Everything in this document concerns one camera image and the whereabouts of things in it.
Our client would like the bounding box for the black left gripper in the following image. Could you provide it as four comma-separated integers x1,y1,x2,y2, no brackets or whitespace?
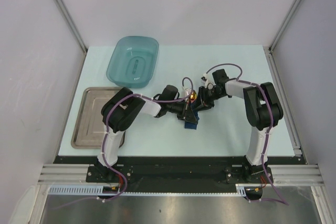
167,100,197,125

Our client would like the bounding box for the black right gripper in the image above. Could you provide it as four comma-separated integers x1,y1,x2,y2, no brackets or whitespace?
192,86,225,112

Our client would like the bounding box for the blue paper napkin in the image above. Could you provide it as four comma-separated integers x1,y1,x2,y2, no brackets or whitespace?
184,103,200,130

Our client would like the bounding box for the iridescent spoon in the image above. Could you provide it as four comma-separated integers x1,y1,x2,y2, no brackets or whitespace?
188,90,197,103

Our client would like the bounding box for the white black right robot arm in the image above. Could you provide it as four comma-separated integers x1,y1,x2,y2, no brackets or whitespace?
193,69,283,183

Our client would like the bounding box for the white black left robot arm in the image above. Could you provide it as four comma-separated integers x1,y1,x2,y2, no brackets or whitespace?
97,85,199,182

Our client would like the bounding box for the teal plastic tub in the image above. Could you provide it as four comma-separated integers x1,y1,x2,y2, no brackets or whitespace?
106,36,159,88

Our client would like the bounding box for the metal tray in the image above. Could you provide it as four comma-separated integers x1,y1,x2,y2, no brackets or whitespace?
71,87,121,149

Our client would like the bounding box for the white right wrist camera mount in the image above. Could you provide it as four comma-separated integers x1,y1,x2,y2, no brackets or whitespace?
201,73,213,89

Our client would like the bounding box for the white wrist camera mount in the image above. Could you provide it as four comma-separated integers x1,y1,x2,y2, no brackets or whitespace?
182,87,193,99
201,73,213,89

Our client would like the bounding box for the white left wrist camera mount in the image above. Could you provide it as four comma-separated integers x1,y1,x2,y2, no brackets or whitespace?
182,87,193,99

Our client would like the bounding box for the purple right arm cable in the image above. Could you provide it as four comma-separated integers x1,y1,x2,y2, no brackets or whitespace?
204,62,289,206

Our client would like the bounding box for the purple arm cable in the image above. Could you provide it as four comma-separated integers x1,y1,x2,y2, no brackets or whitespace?
204,62,289,206
52,77,195,210

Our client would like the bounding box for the right aluminium frame post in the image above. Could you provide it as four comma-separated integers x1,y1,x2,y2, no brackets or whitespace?
270,0,318,49

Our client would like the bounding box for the aluminium frame post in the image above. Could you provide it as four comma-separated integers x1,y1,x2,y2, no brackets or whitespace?
270,0,318,49
39,0,88,53

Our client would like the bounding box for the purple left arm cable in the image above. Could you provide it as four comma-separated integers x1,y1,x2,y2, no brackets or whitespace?
52,77,195,210

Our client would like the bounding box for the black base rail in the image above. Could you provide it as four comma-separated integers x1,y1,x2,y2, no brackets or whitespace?
53,156,307,194

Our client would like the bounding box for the white slotted cable duct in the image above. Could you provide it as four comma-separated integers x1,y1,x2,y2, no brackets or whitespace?
49,185,103,195

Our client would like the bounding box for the left aluminium frame post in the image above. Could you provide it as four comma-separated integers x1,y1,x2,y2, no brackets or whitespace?
39,0,88,53

